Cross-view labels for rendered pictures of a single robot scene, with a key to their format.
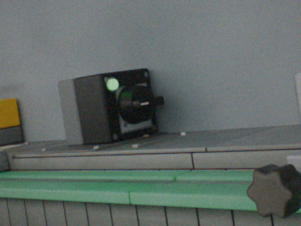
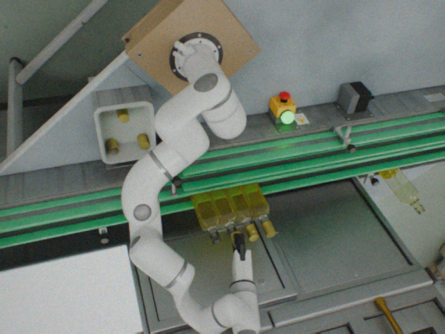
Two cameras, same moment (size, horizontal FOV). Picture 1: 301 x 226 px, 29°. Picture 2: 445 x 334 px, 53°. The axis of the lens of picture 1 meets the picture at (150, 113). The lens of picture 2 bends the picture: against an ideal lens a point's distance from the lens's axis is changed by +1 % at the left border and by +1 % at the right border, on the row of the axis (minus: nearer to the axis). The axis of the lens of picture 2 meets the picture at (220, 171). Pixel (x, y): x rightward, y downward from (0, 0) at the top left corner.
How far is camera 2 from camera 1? 1.82 m
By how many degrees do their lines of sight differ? 70
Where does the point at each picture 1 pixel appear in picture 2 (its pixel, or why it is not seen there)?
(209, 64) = (379, 78)
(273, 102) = (393, 87)
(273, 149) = (425, 109)
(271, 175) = not seen: outside the picture
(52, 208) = not seen: hidden behind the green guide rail
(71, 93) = (357, 99)
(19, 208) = not seen: hidden behind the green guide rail
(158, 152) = (398, 114)
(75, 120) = (354, 106)
